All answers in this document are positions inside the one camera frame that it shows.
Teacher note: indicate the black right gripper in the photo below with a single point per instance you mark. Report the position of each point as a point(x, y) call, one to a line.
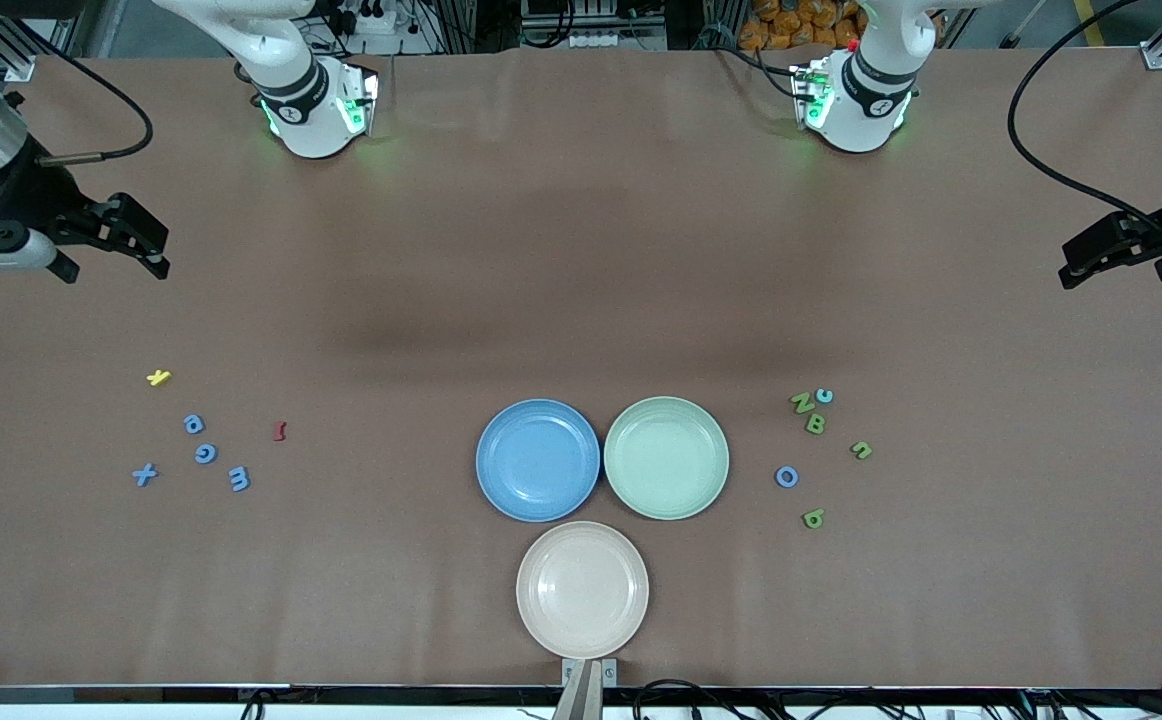
point(34, 192)

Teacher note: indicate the blue letter g lowercase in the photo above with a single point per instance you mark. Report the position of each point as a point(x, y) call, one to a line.
point(186, 423)

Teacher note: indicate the blue letter X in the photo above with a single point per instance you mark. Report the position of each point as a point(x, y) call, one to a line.
point(145, 475)

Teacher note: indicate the blue letter m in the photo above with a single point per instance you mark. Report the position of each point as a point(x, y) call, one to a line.
point(239, 479)

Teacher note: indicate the green letter u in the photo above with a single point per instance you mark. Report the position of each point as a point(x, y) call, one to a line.
point(854, 451)

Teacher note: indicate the green letter N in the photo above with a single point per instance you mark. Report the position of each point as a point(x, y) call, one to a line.
point(802, 403)

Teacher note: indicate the green letter B capital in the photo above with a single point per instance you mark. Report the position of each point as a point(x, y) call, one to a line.
point(810, 424)

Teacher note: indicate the green letter b lowercase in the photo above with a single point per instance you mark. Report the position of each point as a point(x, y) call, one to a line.
point(806, 519)

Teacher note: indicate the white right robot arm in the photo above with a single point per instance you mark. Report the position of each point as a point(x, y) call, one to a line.
point(306, 110)

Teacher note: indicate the yellow letter K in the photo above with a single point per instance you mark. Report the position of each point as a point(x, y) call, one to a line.
point(158, 378)

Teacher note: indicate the white power strip black plugs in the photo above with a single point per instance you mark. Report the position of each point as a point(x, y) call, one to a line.
point(381, 45)

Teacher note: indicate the bag of orange items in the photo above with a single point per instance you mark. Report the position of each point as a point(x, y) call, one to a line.
point(791, 25)

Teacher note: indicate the blue letter O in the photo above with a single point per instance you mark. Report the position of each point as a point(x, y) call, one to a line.
point(780, 477)

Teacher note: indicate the brown paper table cover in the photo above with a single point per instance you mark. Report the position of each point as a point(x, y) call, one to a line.
point(581, 250)

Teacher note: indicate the blue plate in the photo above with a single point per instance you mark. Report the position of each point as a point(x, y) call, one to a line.
point(516, 495)

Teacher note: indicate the green plate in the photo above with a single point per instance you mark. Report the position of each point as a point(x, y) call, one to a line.
point(666, 460)

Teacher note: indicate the long white power strip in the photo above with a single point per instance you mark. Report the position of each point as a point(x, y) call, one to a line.
point(611, 42)

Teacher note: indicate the beige plate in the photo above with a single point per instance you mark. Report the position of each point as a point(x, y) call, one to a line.
point(581, 590)

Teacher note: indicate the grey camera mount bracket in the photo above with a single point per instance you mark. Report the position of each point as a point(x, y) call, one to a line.
point(581, 695)

